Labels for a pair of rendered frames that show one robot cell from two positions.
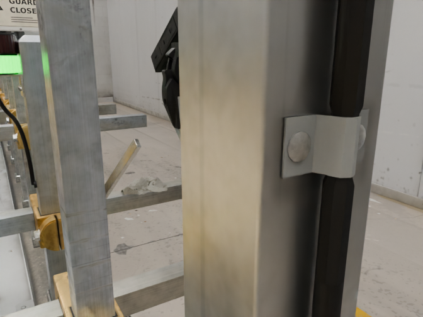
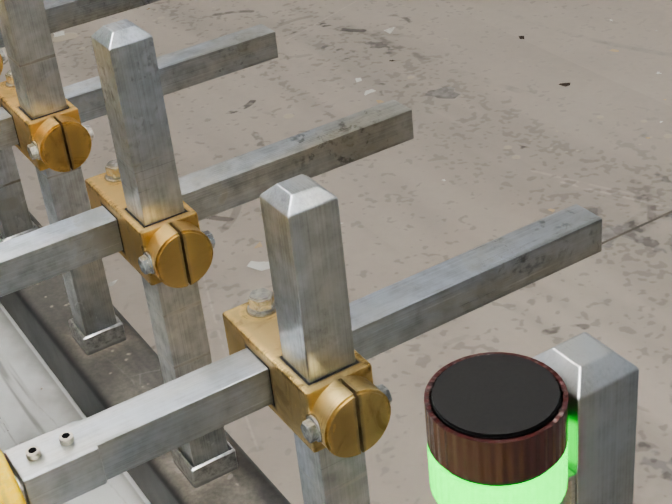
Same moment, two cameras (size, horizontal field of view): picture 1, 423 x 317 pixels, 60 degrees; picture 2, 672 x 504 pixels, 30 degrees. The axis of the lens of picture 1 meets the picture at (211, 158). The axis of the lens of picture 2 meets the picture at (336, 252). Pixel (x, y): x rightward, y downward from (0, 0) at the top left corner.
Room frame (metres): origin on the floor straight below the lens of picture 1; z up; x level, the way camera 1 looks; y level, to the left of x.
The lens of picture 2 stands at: (0.09, 0.33, 1.46)
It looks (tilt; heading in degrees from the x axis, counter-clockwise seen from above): 32 degrees down; 2
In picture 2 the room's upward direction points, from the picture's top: 6 degrees counter-clockwise
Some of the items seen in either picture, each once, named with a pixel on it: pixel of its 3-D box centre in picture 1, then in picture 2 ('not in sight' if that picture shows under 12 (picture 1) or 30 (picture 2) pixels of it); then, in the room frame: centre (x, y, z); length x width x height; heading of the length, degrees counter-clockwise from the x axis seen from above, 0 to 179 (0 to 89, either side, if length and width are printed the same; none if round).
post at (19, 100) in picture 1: (34, 172); (334, 484); (0.74, 0.37, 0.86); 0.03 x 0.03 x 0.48; 31
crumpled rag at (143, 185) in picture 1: (143, 182); not in sight; (0.65, 0.13, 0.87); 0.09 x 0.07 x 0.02; 121
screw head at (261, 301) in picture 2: not in sight; (261, 301); (0.81, 0.41, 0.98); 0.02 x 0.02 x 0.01
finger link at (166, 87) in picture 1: (181, 92); not in sight; (0.46, 0.04, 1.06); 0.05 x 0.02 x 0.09; 121
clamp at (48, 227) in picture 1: (50, 219); not in sight; (0.55, 0.26, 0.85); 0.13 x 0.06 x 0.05; 31
